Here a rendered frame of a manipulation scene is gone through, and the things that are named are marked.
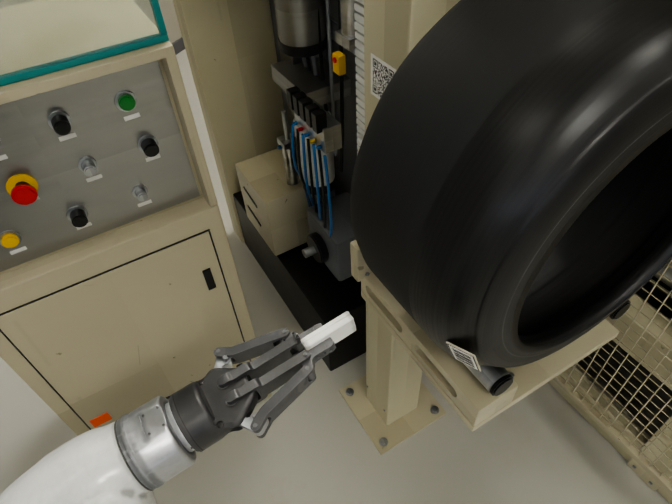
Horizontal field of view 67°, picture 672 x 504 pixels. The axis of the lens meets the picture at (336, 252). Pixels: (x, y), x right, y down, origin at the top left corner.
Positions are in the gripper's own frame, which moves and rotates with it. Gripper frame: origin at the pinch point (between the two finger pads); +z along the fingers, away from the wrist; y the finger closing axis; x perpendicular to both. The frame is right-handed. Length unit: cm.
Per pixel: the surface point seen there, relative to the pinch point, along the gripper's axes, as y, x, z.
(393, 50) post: 30.5, -12.4, 32.5
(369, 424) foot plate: 30, 113, 10
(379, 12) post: 35, -17, 33
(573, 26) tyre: -1.0, -27.0, 33.4
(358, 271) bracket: 24.2, 25.5, 15.9
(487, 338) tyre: -11.1, 1.9, 15.9
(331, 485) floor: 20, 111, -11
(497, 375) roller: -9.0, 22.6, 21.4
